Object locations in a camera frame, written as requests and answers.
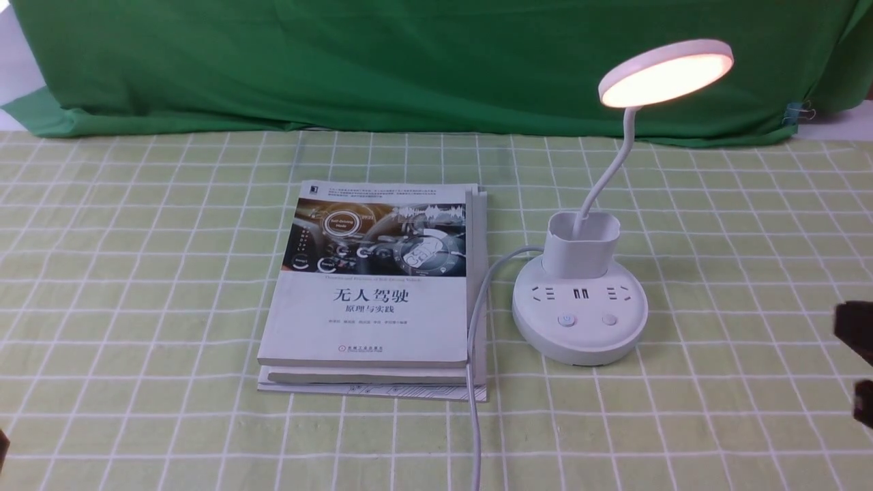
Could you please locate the green checkered tablecloth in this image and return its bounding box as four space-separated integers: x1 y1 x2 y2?
1 132 872 490

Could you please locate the top white book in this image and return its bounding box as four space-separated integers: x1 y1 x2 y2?
258 180 480 369

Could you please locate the blue binder clip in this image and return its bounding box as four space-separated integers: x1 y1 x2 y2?
782 100 817 125

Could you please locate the white desk lamp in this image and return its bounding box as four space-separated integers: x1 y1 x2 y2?
512 38 734 367

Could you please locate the white book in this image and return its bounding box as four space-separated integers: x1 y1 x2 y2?
258 180 480 369
258 189 488 402

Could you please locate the white lamp power cable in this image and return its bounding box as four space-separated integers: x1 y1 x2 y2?
466 246 545 491

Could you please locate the bottom white book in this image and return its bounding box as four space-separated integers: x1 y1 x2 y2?
258 189 488 402

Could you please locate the green backdrop cloth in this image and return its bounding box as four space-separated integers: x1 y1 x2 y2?
2 1 871 148

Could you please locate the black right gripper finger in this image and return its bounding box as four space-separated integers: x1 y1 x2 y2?
833 299 872 366
853 380 873 429

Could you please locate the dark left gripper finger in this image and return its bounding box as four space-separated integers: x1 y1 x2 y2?
0 431 10 471

